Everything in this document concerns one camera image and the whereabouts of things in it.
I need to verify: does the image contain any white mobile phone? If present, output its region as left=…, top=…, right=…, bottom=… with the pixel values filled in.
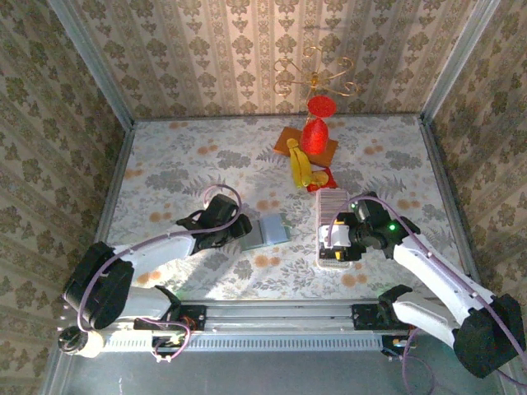
left=315, top=188, right=356, bottom=271

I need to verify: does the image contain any red gold packet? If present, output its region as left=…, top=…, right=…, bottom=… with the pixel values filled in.
left=304, top=166, right=338, bottom=193

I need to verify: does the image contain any yellow banana toy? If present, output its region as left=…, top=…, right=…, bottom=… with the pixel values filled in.
left=287, top=138, right=318, bottom=189

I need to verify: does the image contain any orange wooden board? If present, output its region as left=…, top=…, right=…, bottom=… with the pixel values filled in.
left=273, top=126, right=339, bottom=166

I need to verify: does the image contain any cream bottle with black cap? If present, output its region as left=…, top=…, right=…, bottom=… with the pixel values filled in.
left=57, top=327, right=104, bottom=359

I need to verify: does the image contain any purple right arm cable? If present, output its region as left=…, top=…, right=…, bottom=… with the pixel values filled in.
left=327, top=193, right=527, bottom=388

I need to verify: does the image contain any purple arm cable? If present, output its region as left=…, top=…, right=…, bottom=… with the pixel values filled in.
left=76, top=184, right=244, bottom=333
left=327, top=193, right=527, bottom=388

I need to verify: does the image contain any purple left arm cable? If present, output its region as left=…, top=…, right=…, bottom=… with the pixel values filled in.
left=76, top=184, right=244, bottom=333

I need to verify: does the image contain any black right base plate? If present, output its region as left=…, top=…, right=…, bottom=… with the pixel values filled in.
left=352, top=303, right=413, bottom=331

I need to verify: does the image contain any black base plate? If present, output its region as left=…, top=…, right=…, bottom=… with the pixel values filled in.
left=133, top=304, right=207, bottom=332
left=352, top=303, right=413, bottom=331

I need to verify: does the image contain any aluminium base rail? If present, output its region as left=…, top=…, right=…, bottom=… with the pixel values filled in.
left=61, top=299, right=413, bottom=330

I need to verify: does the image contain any metal table side rail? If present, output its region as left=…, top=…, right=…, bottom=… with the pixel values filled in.
left=419, top=117, right=485, bottom=295
left=93, top=123, right=137, bottom=244

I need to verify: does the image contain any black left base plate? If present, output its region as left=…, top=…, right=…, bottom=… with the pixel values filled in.
left=133, top=304, right=207, bottom=332

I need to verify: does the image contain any white slotted cable duct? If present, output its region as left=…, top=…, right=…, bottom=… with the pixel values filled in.
left=102, top=332, right=384, bottom=353

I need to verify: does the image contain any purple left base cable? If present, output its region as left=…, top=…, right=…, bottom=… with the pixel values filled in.
left=142, top=320, right=190, bottom=363

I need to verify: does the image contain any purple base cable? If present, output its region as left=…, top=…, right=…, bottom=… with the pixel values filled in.
left=142, top=320, right=190, bottom=363
left=401, top=328, right=437, bottom=395

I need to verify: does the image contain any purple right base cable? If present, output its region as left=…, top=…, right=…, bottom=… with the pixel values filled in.
left=401, top=328, right=437, bottom=395

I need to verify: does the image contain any gold wire stand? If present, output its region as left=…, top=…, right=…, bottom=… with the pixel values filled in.
left=273, top=45, right=360, bottom=99

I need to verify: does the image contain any metal frame post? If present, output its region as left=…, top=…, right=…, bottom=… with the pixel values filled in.
left=419, top=0, right=501, bottom=123
left=47, top=0, right=137, bottom=131

